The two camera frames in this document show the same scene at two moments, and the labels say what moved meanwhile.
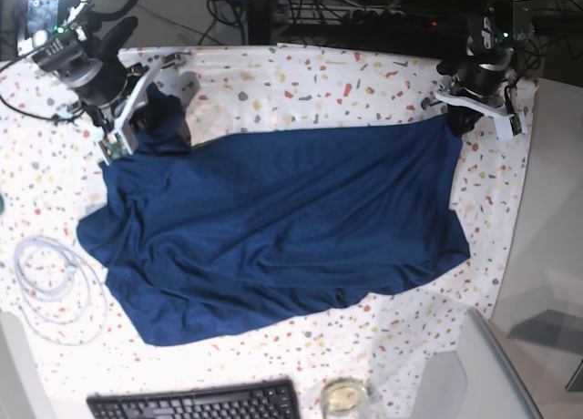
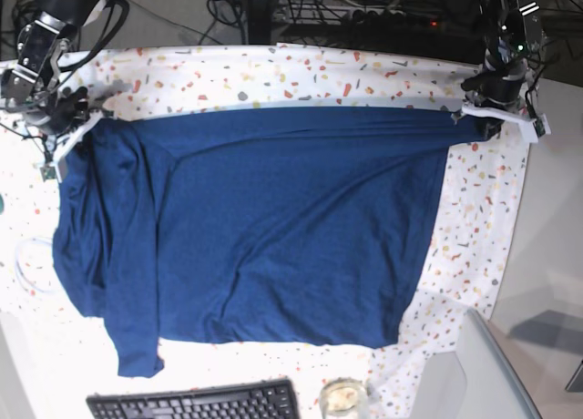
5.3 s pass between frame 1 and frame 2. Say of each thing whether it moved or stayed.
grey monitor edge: stayed
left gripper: moved
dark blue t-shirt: moved
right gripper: moved
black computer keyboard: stayed
